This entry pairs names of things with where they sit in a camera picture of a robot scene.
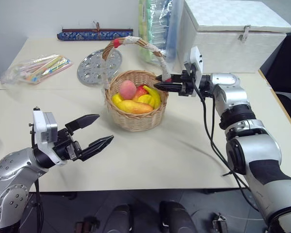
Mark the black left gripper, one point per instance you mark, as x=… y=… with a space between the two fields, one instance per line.
x=68 y=148

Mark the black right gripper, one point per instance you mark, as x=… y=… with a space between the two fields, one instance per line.
x=188 y=85

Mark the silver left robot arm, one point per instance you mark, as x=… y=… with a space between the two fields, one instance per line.
x=12 y=179

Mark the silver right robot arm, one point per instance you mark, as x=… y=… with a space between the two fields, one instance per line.
x=254 y=150

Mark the yellow banana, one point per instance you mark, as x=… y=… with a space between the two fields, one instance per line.
x=155 y=95

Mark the ribbed yellow fruit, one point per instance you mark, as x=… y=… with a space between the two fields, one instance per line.
x=145 y=99

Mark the red apple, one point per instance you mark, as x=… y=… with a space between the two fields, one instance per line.
x=139 y=92

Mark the small yellow lemon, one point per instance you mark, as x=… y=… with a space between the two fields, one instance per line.
x=117 y=98

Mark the yellow orange mango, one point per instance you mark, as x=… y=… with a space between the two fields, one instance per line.
x=134 y=107

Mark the pink peach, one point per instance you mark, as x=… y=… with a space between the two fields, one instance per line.
x=127 y=89

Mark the blue clear plastic bag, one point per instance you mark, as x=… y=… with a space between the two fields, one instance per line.
x=174 y=29

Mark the green tissue pack in plastic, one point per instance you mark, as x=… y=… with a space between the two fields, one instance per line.
x=150 y=26

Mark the round perforated metal plate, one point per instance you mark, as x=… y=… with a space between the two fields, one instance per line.
x=92 y=70

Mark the white lidded storage box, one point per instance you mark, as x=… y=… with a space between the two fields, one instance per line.
x=232 y=43

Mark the plastic bag of coloured straws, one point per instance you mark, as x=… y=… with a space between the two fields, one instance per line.
x=38 y=69

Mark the metal box latch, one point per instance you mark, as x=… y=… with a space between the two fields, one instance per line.
x=244 y=32

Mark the dark rounded shape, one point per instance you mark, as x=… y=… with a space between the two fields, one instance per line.
x=175 y=218
x=120 y=218

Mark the blue patterned rolled scroll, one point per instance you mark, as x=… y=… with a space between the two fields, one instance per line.
x=94 y=34

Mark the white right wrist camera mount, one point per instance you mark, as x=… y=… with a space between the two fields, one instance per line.
x=195 y=60

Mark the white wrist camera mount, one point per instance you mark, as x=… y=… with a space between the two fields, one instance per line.
x=195 y=60
x=42 y=126

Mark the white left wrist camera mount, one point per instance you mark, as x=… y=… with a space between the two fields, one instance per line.
x=42 y=126

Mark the dark metal floor bracket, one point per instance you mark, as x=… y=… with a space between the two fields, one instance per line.
x=86 y=224
x=219 y=223

